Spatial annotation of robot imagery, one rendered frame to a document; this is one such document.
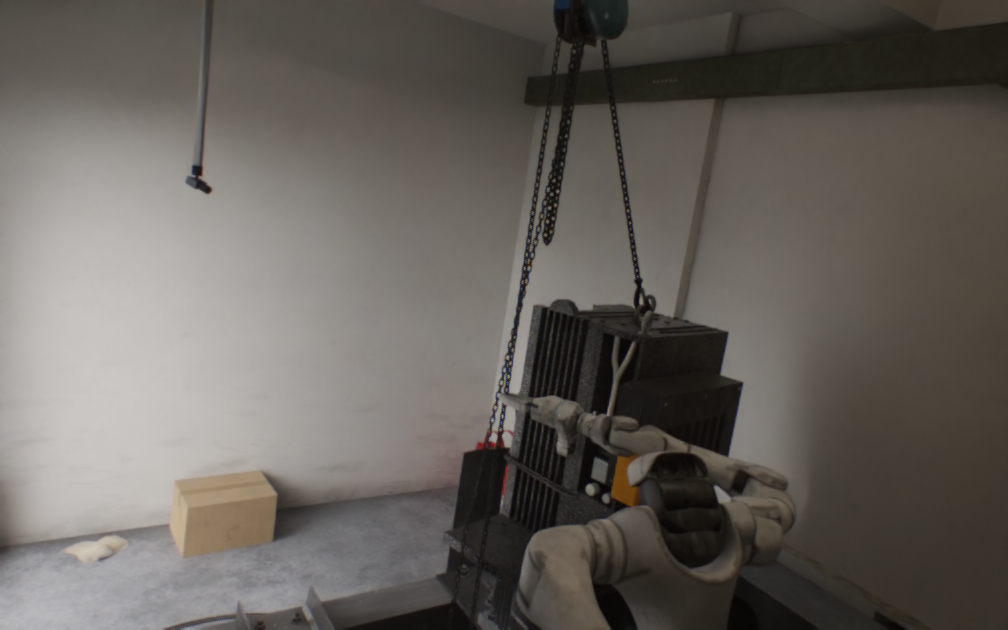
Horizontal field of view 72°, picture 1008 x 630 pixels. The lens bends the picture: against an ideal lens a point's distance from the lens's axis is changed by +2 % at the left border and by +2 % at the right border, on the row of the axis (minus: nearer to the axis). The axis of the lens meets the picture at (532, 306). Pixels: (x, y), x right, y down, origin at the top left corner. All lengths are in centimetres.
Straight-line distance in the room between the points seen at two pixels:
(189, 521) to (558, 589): 293
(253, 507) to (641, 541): 294
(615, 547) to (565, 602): 16
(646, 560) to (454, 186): 330
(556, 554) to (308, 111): 312
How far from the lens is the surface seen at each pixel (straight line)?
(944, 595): 286
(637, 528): 114
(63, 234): 373
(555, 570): 105
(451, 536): 220
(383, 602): 234
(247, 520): 389
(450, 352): 436
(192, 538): 386
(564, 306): 208
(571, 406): 173
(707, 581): 114
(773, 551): 136
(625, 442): 165
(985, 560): 278
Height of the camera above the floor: 193
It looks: 9 degrees down
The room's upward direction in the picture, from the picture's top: 9 degrees clockwise
